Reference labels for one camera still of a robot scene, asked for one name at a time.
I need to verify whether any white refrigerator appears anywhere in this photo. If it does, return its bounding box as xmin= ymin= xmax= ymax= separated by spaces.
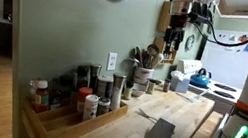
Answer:
xmin=197 ymin=23 xmax=248 ymax=92

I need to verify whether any white tissue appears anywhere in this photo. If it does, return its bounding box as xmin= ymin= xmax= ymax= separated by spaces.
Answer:
xmin=169 ymin=69 xmax=187 ymax=82

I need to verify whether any silver black grinder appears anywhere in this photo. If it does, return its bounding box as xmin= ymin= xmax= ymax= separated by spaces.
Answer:
xmin=86 ymin=63 xmax=103 ymax=93

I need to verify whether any tall black grinder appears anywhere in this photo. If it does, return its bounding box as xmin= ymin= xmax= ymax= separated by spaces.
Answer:
xmin=73 ymin=63 xmax=93 ymax=91

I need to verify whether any white spatula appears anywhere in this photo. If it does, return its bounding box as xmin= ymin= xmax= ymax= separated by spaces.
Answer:
xmin=174 ymin=84 xmax=211 ymax=106

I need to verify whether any clear plastic bottle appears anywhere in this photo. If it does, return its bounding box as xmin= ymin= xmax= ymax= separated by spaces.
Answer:
xmin=26 ymin=78 xmax=41 ymax=100

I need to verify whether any red sauce bottle white cap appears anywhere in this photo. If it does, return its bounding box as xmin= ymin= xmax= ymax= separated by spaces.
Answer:
xmin=31 ymin=78 xmax=55 ymax=115

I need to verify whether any shiny metal bowl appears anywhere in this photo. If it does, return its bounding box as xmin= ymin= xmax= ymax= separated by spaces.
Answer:
xmin=143 ymin=42 xmax=161 ymax=69

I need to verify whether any stainless steel grinder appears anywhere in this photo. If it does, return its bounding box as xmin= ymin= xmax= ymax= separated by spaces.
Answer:
xmin=107 ymin=72 xmax=128 ymax=113

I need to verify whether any white spice shaker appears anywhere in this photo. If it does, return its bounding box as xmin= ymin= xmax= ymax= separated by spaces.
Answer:
xmin=81 ymin=92 xmax=101 ymax=124

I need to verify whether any blue kettle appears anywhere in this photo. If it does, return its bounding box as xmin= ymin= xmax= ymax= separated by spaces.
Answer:
xmin=188 ymin=65 xmax=214 ymax=90

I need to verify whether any small dark lid jar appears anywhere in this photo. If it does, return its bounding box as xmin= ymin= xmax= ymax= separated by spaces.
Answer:
xmin=95 ymin=95 xmax=113 ymax=118

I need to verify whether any red cap spice jar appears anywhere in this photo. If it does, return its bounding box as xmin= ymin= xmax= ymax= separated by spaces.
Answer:
xmin=74 ymin=85 xmax=94 ymax=115

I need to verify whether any blue grey tissue box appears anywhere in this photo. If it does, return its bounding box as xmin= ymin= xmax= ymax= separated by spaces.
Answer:
xmin=168 ymin=74 xmax=192 ymax=95

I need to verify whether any wooden wall spice rack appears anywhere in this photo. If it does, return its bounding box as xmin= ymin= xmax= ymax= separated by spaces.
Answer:
xmin=150 ymin=36 xmax=181 ymax=68
xmin=156 ymin=0 xmax=174 ymax=35

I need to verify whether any white spoon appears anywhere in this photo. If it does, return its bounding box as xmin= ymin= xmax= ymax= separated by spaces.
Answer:
xmin=150 ymin=51 xmax=166 ymax=71

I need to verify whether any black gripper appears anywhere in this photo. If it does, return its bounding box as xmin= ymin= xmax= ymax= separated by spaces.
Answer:
xmin=162 ymin=12 xmax=190 ymax=52

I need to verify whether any small yellow spice bottle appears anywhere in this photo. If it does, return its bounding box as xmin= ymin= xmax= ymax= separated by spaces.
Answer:
xmin=145 ymin=78 xmax=158 ymax=96

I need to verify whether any white stove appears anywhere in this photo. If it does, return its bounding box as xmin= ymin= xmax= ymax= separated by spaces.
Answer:
xmin=170 ymin=56 xmax=248 ymax=117

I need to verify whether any dark spice bottle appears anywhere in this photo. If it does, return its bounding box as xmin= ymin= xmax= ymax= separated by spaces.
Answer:
xmin=57 ymin=73 xmax=77 ymax=106
xmin=46 ymin=76 xmax=66 ymax=112

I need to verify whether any white wall outlet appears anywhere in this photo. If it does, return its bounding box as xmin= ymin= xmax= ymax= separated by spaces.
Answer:
xmin=106 ymin=51 xmax=119 ymax=73

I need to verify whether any wooden counter spice tray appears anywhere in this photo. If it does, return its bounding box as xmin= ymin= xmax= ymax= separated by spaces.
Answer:
xmin=16 ymin=84 xmax=131 ymax=138

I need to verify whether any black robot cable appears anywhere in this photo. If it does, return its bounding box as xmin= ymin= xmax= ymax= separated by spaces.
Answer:
xmin=186 ymin=0 xmax=248 ymax=51

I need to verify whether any small white bowl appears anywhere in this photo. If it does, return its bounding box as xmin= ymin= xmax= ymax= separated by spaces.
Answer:
xmin=131 ymin=87 xmax=147 ymax=100

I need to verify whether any round wall clock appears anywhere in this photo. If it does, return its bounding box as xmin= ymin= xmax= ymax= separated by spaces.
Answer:
xmin=184 ymin=33 xmax=197 ymax=54

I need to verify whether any metal fork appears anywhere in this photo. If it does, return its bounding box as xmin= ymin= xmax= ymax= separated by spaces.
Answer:
xmin=136 ymin=107 xmax=161 ymax=123

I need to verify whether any wooden spoon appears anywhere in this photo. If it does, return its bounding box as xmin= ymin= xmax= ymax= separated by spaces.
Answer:
xmin=132 ymin=46 xmax=148 ymax=68

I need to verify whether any wide jar silver lid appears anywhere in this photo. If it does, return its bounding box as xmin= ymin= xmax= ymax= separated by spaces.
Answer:
xmin=94 ymin=76 xmax=116 ymax=100

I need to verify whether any glass spice bottle black lid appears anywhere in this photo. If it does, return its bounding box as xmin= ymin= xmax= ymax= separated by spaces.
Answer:
xmin=121 ymin=80 xmax=135 ymax=102

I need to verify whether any white ceramic utensil crock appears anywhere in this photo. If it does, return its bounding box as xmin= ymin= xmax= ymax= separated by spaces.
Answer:
xmin=131 ymin=65 xmax=155 ymax=94

